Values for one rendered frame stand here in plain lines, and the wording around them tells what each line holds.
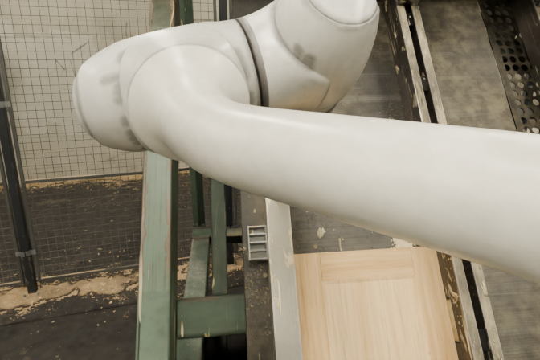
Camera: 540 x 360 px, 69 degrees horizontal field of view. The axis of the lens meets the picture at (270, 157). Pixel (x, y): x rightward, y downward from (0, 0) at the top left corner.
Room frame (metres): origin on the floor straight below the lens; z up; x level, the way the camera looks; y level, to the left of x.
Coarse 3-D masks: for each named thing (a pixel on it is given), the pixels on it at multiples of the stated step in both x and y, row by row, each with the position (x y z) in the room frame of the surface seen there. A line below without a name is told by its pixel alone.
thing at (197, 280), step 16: (192, 240) 1.65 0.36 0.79; (208, 240) 1.65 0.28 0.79; (240, 240) 1.78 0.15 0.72; (192, 256) 1.50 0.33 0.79; (208, 256) 1.52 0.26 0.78; (192, 272) 1.37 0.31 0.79; (208, 272) 1.47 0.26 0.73; (192, 288) 1.26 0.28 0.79; (224, 336) 1.10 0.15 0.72; (240, 336) 1.12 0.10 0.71; (192, 352) 0.95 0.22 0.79; (208, 352) 1.06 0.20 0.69; (224, 352) 1.06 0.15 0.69; (240, 352) 1.08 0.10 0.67
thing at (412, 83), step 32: (384, 0) 1.14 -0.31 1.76; (416, 0) 1.05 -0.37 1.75; (416, 32) 1.02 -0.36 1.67; (416, 64) 0.96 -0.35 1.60; (416, 96) 0.91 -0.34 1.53; (448, 256) 0.72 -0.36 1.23; (448, 288) 0.70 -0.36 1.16; (480, 288) 0.68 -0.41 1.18; (480, 320) 0.65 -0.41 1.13; (480, 352) 0.61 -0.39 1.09
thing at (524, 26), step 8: (512, 0) 1.20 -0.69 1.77; (520, 0) 1.16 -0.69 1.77; (528, 0) 1.13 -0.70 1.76; (536, 0) 1.11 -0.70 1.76; (512, 8) 1.19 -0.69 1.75; (520, 8) 1.16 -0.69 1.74; (528, 8) 1.13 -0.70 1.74; (536, 8) 1.10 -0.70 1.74; (520, 16) 1.15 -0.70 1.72; (528, 16) 1.12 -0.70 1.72; (536, 16) 1.10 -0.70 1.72; (520, 24) 1.15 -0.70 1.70; (528, 24) 1.12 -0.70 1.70; (536, 24) 1.09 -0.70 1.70; (520, 32) 1.14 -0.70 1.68; (528, 32) 1.11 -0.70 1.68; (536, 32) 1.09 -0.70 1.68; (528, 40) 1.11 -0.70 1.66; (536, 40) 1.08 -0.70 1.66; (528, 48) 1.10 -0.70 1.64; (536, 48) 1.08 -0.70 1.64; (528, 56) 1.10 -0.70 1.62; (536, 56) 1.07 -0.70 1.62; (536, 64) 1.07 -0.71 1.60; (536, 72) 1.06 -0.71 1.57; (536, 80) 1.06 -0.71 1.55
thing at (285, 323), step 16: (272, 208) 0.76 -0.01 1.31; (288, 208) 0.76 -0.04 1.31; (272, 224) 0.74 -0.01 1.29; (288, 224) 0.74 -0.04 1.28; (272, 240) 0.72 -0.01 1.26; (288, 240) 0.72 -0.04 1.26; (272, 256) 0.70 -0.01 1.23; (288, 256) 0.71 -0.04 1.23; (272, 272) 0.69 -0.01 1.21; (288, 272) 0.69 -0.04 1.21; (272, 288) 0.67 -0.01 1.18; (288, 288) 0.67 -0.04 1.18; (272, 304) 0.65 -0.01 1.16; (288, 304) 0.66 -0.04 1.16; (272, 320) 0.64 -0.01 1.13; (288, 320) 0.64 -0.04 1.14; (272, 336) 0.64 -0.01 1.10; (288, 336) 0.62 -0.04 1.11; (288, 352) 0.61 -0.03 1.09
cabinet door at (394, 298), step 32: (320, 256) 0.73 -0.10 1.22; (352, 256) 0.74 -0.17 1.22; (384, 256) 0.74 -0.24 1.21; (416, 256) 0.75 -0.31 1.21; (320, 288) 0.69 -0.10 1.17; (352, 288) 0.70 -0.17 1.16; (384, 288) 0.71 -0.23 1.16; (416, 288) 0.71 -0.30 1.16; (320, 320) 0.66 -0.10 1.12; (352, 320) 0.67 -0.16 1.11; (384, 320) 0.67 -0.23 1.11; (416, 320) 0.68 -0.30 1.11; (448, 320) 0.68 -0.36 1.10; (320, 352) 0.63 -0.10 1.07; (352, 352) 0.63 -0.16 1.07; (384, 352) 0.64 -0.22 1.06; (416, 352) 0.64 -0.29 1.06; (448, 352) 0.65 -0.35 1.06
